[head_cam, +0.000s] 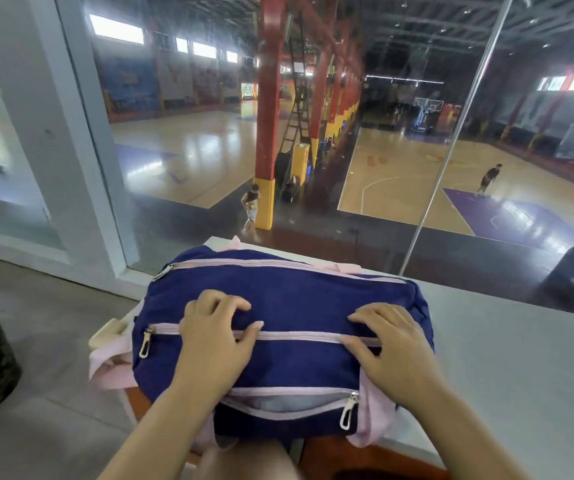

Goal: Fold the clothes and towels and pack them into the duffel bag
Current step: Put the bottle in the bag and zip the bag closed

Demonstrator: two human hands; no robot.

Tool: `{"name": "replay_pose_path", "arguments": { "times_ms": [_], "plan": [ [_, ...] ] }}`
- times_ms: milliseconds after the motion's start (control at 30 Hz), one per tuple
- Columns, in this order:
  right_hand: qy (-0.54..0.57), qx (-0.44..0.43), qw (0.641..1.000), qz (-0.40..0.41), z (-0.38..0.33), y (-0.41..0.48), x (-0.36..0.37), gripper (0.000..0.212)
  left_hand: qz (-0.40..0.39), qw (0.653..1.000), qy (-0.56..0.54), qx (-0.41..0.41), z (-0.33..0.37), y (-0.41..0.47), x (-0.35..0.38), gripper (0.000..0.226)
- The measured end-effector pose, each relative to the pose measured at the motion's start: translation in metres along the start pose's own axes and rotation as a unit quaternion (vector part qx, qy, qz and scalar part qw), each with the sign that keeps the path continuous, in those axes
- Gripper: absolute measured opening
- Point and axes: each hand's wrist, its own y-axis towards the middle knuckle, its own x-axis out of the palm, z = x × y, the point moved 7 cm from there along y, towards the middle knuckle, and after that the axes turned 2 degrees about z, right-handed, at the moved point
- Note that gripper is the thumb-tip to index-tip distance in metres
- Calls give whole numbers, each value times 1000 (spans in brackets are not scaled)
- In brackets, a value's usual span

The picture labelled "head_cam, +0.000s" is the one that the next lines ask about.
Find person's right hand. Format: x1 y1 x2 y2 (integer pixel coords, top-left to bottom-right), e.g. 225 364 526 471
340 302 441 408

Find person's left hand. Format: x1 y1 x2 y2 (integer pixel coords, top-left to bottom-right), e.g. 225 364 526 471
173 289 265 393

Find blue duffel bag pink trim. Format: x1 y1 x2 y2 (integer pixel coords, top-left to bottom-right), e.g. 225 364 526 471
89 236 436 451

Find person's right forearm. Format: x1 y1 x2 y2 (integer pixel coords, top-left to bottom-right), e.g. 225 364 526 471
396 380 535 480

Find person's left forearm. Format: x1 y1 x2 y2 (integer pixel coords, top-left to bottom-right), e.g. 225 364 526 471
98 377 232 480

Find red table side panel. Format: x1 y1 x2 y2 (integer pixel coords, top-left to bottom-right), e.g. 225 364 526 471
301 435 450 480

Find black bag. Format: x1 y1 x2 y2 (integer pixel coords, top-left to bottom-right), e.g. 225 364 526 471
280 176 301 204

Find person's leg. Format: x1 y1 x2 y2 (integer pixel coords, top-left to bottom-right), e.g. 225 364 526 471
199 441 300 480

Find red column yellow padding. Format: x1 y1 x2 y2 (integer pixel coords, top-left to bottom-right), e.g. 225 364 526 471
253 0 284 231

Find tall metal ladder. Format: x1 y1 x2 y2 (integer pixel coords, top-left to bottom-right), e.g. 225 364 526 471
278 15 313 160

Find metal glass joint strip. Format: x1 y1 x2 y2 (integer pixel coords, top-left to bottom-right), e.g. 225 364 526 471
398 0 514 276

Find row of red columns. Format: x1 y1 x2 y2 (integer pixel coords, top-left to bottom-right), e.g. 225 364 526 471
308 0 368 168

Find basketball hoop stand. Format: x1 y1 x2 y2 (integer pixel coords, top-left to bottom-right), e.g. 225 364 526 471
411 96 443 133

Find white window frame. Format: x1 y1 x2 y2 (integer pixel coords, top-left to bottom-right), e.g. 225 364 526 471
0 0 153 301

